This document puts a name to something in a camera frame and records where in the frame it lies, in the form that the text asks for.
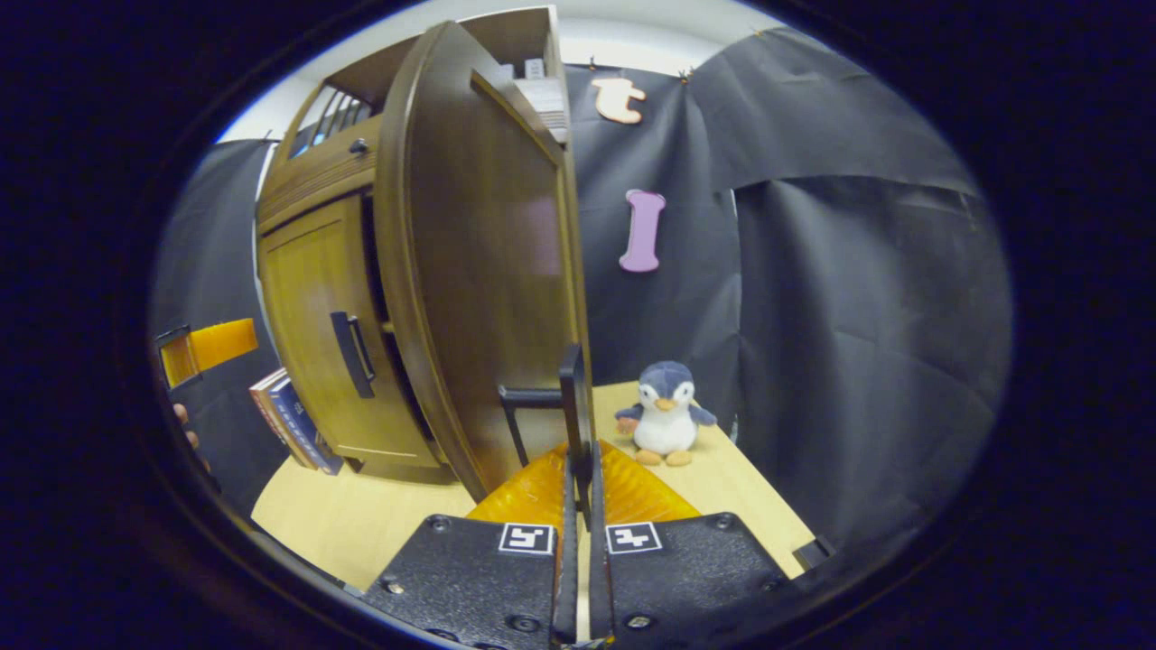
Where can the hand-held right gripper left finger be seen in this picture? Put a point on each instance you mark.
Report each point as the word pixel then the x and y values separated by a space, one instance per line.
pixel 566 560

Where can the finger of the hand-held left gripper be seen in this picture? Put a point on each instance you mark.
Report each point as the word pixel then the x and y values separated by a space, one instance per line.
pixel 221 341

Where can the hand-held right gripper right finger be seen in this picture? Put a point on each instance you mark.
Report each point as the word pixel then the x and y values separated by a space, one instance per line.
pixel 601 560

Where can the wooden shoe cabinet door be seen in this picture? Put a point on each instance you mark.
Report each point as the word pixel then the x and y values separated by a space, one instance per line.
pixel 479 271
pixel 307 298

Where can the wooden double-door shoe cabinet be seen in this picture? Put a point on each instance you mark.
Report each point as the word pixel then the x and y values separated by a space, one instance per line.
pixel 515 36

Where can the wooden cabinet drawer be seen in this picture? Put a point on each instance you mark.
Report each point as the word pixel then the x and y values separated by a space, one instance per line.
pixel 312 176

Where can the blue book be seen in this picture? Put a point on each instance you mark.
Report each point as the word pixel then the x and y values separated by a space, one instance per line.
pixel 302 424

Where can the penguin plush toy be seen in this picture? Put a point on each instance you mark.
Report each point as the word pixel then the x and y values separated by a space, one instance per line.
pixel 666 420

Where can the black backdrop cloth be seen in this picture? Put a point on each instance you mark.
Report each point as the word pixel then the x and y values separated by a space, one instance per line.
pixel 858 316

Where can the grey shelf book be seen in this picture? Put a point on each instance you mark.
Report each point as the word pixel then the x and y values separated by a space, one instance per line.
pixel 542 97

